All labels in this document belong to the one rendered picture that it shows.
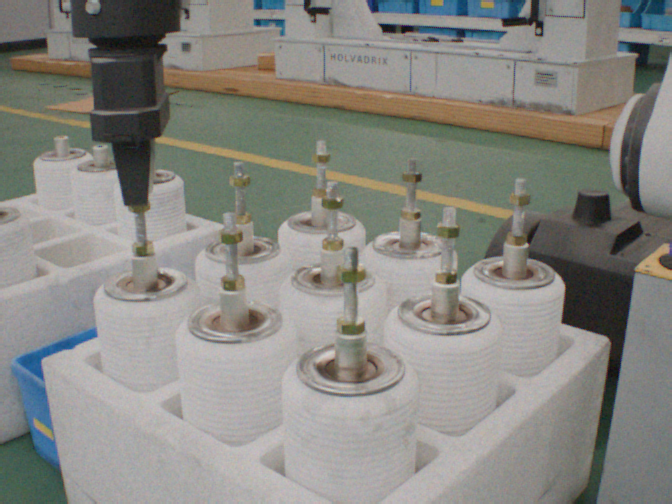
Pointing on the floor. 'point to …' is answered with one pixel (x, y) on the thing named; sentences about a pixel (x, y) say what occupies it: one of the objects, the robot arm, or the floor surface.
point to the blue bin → (39, 419)
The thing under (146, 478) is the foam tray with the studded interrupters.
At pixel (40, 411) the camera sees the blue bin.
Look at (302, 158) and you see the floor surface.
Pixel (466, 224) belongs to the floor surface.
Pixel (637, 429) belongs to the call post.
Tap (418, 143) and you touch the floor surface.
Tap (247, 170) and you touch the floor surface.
